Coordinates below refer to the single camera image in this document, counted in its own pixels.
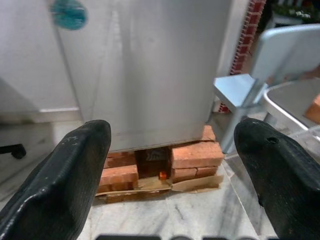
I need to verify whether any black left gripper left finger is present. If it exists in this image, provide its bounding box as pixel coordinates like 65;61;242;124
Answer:
0;119;112;240

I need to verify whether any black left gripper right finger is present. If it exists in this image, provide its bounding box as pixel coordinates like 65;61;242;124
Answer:
233;118;320;240

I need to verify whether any silver fridge cabinet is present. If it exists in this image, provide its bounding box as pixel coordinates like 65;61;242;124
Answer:
48;0;118;151

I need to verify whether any silver fridge door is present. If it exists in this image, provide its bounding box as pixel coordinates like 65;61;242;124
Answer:
99;0;238;154

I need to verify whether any black office chair wheel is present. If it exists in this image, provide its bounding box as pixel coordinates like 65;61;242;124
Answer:
0;143;27;160

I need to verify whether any red clay brick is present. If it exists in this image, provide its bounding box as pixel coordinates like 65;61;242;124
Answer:
303;92;320;125
198;124;217;143
98;164;140;186
104;150;138;169
96;181;139;194
171;141;225;169
172;166;199;183
196;165;219;179

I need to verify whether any white plastic tub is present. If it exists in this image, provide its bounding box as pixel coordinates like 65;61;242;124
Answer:
262;79;320;141

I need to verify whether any brown cardboard sheet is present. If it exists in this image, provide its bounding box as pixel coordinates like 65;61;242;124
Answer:
94;174;225;204

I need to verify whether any pale plastic chair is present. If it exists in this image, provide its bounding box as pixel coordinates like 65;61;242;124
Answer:
213;23;320;155

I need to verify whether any teal round sticker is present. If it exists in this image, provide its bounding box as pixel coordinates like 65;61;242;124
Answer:
49;0;90;31

